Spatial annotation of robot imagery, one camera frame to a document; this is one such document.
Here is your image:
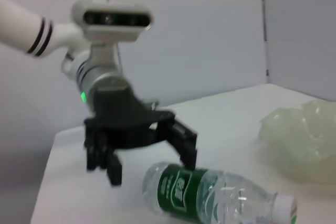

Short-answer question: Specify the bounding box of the clear green-label water bottle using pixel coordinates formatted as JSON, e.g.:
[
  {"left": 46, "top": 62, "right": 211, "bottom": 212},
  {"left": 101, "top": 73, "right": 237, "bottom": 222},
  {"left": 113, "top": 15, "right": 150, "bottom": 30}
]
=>
[{"left": 141, "top": 161, "right": 299, "bottom": 224}]

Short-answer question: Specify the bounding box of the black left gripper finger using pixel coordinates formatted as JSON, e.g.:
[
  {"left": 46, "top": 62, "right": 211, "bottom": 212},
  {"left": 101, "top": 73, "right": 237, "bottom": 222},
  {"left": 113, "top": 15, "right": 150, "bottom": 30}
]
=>
[
  {"left": 83, "top": 124, "right": 123, "bottom": 187},
  {"left": 154, "top": 119, "right": 198, "bottom": 170}
]

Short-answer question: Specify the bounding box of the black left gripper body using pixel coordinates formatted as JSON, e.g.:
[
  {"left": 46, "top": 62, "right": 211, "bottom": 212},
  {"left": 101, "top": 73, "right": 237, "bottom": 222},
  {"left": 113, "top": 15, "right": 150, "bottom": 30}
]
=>
[{"left": 83, "top": 79, "right": 176, "bottom": 151}]

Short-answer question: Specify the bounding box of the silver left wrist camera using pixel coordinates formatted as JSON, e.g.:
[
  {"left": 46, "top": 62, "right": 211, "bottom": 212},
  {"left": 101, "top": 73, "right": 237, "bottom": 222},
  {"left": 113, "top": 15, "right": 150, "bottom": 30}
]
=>
[{"left": 71, "top": 0, "right": 154, "bottom": 71}]

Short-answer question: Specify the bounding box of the pale green glass fruit plate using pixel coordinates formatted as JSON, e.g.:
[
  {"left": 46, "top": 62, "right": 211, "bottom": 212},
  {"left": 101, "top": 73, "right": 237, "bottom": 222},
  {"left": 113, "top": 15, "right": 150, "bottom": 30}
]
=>
[{"left": 259, "top": 99, "right": 336, "bottom": 196}]

